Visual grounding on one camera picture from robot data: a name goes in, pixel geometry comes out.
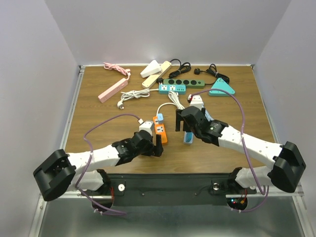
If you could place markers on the cream power strip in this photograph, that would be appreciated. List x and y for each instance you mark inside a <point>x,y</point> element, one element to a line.
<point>151,80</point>

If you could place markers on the aluminium rail frame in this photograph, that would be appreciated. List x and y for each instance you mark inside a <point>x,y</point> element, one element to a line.
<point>280,216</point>

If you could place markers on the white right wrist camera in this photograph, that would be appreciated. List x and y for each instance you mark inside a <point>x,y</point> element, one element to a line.
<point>195,101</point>

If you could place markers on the pink power strip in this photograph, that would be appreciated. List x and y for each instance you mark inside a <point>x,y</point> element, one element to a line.
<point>118,86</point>

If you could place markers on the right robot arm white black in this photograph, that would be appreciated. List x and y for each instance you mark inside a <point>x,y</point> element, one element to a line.
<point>283,165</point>

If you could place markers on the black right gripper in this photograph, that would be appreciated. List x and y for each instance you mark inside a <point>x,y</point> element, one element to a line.
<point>178,118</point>

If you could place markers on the orange power strip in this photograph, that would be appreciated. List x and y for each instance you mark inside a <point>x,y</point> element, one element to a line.
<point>160,129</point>

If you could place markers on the light blue cube adapter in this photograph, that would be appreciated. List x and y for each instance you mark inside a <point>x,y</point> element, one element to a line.
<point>160,118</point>

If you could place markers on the teal power strip with USB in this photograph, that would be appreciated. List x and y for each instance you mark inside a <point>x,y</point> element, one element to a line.
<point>166,88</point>

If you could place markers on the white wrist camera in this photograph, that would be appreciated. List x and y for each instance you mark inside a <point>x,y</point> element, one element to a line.
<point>147,126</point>
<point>195,101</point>

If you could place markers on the dark green power strip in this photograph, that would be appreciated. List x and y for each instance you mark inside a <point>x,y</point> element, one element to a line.
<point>188,83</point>

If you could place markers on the white triangular power socket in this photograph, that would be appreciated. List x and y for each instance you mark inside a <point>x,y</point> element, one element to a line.
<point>152,68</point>

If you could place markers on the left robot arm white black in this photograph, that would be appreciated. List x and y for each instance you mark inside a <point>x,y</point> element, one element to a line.
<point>62,172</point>

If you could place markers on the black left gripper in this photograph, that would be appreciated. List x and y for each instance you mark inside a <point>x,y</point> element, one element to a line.
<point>154,150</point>

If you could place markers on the teal triangular power socket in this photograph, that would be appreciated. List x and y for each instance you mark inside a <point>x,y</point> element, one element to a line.
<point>219,88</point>

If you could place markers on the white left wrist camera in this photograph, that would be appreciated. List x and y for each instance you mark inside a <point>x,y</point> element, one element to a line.
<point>147,126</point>

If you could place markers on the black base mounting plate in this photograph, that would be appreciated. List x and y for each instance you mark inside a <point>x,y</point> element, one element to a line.
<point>171,189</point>

